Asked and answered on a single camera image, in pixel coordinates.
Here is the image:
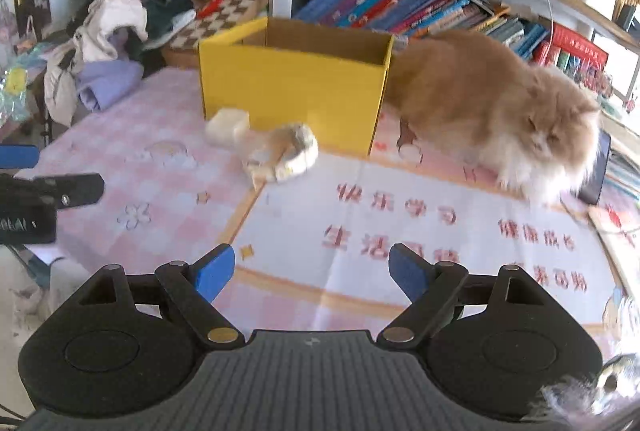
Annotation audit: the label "pink checkered tablecloth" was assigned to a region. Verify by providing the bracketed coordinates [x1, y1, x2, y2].
[35, 69, 622, 356]

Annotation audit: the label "cream wrist watch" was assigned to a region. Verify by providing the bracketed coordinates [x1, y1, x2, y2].
[239, 123, 319, 189]

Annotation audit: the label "cream eraser block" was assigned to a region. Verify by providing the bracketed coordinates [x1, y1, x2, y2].
[205, 108, 250, 148]

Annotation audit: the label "pile of clothes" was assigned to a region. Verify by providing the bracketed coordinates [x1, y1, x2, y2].
[43, 0, 195, 126]

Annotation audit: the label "black phone on table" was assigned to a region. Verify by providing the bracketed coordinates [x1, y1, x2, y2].
[578, 130, 611, 206]

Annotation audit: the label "orange fluffy cat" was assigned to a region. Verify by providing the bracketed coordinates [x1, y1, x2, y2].
[385, 30, 600, 204]

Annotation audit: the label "yellow cardboard box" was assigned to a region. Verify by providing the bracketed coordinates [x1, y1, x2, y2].
[198, 18, 394, 156]

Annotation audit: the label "wooden chess board box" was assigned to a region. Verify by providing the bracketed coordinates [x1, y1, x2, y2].
[160, 0, 270, 69]

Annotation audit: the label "red book box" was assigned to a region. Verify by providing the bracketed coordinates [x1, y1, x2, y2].
[533, 24, 608, 79]

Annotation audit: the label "row of leaning books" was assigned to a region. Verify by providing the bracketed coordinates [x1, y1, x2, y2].
[293, 0, 550, 61]

